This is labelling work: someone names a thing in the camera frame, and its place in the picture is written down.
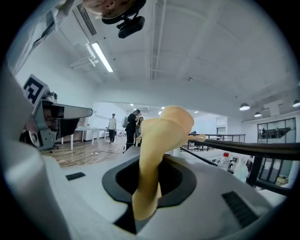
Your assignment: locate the ceiling air vent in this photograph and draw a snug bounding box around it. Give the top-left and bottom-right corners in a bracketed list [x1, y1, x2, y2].
[72, 3, 98, 38]

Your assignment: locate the white desk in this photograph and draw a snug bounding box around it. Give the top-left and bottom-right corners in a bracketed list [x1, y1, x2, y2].
[61, 126, 109, 151]

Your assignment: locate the black head camera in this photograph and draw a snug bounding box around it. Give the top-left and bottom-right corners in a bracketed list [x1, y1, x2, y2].
[101, 15, 146, 39]

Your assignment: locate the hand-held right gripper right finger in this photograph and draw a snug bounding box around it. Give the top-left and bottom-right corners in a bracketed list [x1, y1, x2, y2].
[137, 153, 290, 240]

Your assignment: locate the orange cloth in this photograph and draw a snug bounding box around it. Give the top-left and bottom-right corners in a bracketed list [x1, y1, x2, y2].
[131, 105, 206, 221]

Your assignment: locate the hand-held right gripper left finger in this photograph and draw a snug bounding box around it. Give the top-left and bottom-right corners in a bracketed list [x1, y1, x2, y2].
[3, 70, 141, 240]

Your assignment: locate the clear red-capped water bottle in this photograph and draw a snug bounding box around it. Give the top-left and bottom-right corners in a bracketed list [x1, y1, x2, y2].
[217, 152, 231, 171]

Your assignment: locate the dark table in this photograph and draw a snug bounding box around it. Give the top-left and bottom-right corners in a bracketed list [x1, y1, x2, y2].
[180, 133, 300, 197]

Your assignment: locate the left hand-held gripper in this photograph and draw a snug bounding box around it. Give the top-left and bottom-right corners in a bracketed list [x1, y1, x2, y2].
[20, 74, 94, 153]

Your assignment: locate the long white cable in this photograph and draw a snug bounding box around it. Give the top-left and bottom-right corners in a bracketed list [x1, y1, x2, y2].
[60, 152, 94, 165]

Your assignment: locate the ceiling tube light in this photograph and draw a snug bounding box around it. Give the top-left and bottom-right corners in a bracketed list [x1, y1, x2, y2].
[90, 41, 115, 73]

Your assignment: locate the person's light grey clothing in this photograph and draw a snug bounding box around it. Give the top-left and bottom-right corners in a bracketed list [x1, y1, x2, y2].
[9, 0, 79, 72]

